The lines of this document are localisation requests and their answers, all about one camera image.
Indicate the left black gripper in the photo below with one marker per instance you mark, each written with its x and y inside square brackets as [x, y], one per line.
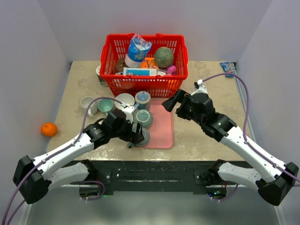
[134, 137]

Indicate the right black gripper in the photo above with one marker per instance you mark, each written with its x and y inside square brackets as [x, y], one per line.
[169, 104]

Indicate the grey blue mug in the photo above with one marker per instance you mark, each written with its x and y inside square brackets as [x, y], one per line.
[146, 138]

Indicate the dark red mug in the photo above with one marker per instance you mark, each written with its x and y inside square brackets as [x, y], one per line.
[125, 98]

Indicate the small green mug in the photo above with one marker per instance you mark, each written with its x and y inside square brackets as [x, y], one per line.
[105, 106]

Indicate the white speckled mug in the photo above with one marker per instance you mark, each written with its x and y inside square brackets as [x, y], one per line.
[89, 104]

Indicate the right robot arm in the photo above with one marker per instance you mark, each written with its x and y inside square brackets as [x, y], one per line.
[270, 177]

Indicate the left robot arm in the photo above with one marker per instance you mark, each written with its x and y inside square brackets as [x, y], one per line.
[35, 177]

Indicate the teal green mug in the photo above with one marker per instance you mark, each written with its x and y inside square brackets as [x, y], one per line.
[145, 117]

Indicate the light blue tall mug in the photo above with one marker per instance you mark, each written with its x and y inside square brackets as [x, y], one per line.
[142, 100]

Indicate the pink plastic tray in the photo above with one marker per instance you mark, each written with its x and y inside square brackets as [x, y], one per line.
[161, 129]

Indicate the pink small box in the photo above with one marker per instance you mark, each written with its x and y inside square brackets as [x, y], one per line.
[171, 70]

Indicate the green netted melon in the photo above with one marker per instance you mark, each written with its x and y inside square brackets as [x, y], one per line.
[164, 57]

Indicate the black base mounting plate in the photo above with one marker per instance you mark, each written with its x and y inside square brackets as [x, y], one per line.
[156, 176]

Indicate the orange package in basket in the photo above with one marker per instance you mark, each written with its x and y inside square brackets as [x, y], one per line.
[149, 63]

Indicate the white blue flat box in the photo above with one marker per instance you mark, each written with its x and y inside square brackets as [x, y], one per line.
[139, 71]

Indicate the blue snack packet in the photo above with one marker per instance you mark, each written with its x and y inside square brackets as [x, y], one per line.
[226, 66]

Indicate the blue white paper towel roll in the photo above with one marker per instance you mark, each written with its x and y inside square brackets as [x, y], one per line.
[137, 51]

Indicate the red plastic shopping basket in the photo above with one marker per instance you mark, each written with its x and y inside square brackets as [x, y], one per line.
[116, 46]

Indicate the orange fruit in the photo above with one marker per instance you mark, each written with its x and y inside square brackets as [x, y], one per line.
[49, 129]

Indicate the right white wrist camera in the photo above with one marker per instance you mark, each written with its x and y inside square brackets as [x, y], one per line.
[199, 87]

